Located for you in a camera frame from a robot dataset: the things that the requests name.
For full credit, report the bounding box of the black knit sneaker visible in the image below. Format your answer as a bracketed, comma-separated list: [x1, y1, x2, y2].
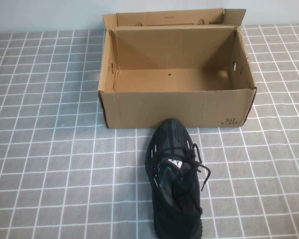
[146, 117, 213, 239]

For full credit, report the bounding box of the brown cardboard shoe box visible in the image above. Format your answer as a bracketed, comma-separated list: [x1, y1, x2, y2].
[97, 8, 258, 129]

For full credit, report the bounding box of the grey white-grid tablecloth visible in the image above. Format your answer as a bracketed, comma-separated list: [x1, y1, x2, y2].
[0, 23, 299, 239]

